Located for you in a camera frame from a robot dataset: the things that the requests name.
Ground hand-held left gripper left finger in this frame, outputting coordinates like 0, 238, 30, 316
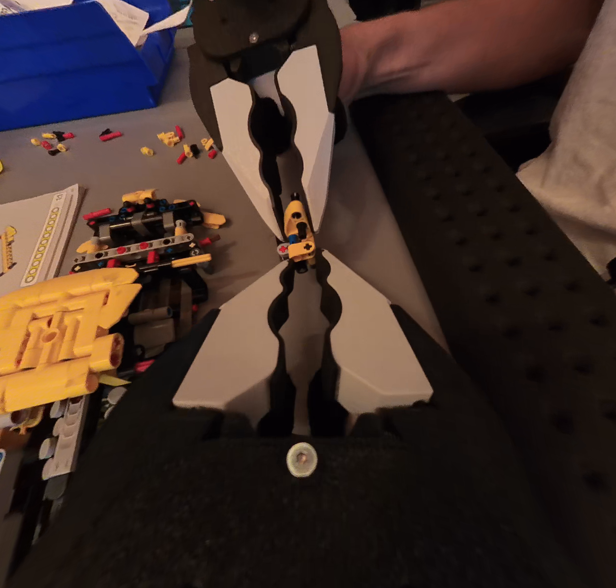
172, 261, 295, 435

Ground person's right forearm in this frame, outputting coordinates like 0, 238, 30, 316
338, 0, 607, 103

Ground grey instruction booklet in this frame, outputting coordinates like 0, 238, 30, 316
0, 184, 87, 285

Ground blue plastic bin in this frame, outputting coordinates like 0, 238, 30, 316
0, 0, 176, 132

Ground scattered small connector pieces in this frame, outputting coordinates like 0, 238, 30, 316
30, 125, 218, 165

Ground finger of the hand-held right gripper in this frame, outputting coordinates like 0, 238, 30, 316
277, 44, 337, 235
210, 78, 286, 241

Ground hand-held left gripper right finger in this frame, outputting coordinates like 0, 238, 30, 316
313, 251, 434, 433

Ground small yellow connector assembly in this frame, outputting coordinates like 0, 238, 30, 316
278, 192, 319, 273

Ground partly built yellow toy car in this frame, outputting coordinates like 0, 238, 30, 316
0, 189, 227, 516

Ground black dotted pad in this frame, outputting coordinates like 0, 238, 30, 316
349, 90, 616, 588

